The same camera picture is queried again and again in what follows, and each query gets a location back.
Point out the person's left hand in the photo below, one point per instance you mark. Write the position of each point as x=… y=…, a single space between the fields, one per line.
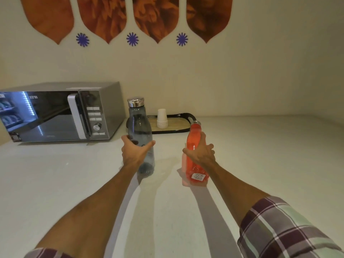
x=133 y=154

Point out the person's right hand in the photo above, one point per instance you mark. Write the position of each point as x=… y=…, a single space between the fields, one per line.
x=200 y=155

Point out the person's left thumb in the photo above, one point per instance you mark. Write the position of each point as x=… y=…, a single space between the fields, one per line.
x=147 y=148

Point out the person's right thumb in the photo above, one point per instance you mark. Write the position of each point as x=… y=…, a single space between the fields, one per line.
x=187 y=152

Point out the red water bottle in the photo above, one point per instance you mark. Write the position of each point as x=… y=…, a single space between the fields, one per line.
x=194 y=137

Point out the grey transparent water bottle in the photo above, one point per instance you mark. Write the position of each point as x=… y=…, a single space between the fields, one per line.
x=139 y=123

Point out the person's left forearm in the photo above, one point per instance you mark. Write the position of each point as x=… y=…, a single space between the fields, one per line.
x=91 y=212

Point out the person's right forearm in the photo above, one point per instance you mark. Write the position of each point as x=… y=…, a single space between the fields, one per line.
x=233 y=190

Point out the black-rimmed serving tray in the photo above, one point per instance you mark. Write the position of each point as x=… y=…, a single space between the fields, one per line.
x=176 y=123

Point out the stack of white paper cups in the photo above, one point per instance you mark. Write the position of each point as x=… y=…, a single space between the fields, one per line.
x=162 y=118

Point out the silver microwave oven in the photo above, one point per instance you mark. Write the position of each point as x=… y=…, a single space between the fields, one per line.
x=53 y=115

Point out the plaid right shirt sleeve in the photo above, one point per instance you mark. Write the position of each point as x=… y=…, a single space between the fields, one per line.
x=285 y=231

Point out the plaid shirt sleeve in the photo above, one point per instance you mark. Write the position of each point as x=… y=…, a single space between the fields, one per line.
x=48 y=253
x=285 y=231

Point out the plaid left shirt sleeve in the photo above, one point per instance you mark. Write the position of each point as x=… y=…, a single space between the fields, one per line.
x=48 y=253

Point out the orange leaf wall decal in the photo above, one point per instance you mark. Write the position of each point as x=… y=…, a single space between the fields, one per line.
x=49 y=17
x=103 y=17
x=208 y=16
x=157 y=16

